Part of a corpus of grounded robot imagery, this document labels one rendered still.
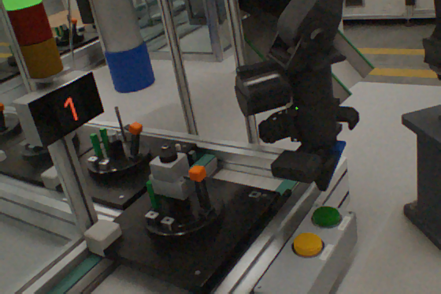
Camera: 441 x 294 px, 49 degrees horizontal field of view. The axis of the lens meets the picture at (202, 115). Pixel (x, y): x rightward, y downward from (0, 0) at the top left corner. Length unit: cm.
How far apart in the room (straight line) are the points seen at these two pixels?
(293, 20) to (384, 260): 44
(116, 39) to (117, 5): 11
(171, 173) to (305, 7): 32
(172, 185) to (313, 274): 25
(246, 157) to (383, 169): 30
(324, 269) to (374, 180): 38
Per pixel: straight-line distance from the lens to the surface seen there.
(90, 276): 84
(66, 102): 74
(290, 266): 73
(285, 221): 81
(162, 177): 78
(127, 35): 173
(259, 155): 99
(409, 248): 91
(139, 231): 84
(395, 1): 497
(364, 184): 106
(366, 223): 95
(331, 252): 75
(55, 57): 73
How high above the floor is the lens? 145
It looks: 24 degrees down
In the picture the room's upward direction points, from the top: 12 degrees counter-clockwise
